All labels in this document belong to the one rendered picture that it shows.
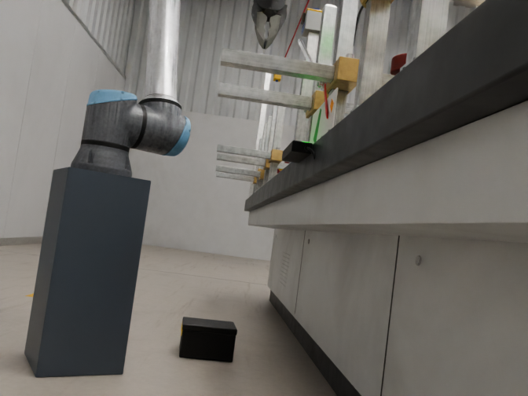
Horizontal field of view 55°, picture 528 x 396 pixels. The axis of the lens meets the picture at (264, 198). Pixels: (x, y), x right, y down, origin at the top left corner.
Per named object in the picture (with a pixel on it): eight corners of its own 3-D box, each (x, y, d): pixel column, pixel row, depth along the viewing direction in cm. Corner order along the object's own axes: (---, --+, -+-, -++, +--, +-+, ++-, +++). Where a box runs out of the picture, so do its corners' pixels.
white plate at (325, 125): (329, 134, 104) (335, 86, 104) (306, 152, 130) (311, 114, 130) (332, 135, 104) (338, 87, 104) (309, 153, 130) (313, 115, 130)
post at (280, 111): (265, 198, 236) (279, 97, 239) (265, 198, 239) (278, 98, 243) (273, 199, 236) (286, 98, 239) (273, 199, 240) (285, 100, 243)
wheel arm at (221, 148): (216, 152, 231) (218, 143, 231) (216, 153, 234) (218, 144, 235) (310, 166, 235) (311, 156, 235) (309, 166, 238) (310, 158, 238)
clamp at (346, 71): (336, 78, 106) (339, 55, 106) (323, 95, 119) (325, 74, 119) (363, 83, 106) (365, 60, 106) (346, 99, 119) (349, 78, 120)
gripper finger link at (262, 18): (262, 54, 136) (266, 21, 137) (265, 46, 130) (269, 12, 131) (251, 53, 136) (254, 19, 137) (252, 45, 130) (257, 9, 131)
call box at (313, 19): (304, 31, 164) (307, 7, 164) (300, 38, 171) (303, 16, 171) (325, 34, 164) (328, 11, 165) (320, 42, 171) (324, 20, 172)
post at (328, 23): (303, 174, 137) (325, 1, 140) (301, 176, 140) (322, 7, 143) (316, 176, 137) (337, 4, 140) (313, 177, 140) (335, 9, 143)
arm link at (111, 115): (74, 141, 166) (82, 88, 167) (124, 151, 176) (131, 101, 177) (90, 137, 154) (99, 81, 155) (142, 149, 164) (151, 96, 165)
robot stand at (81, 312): (34, 377, 143) (68, 166, 147) (23, 353, 164) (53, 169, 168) (122, 374, 156) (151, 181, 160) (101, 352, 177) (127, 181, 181)
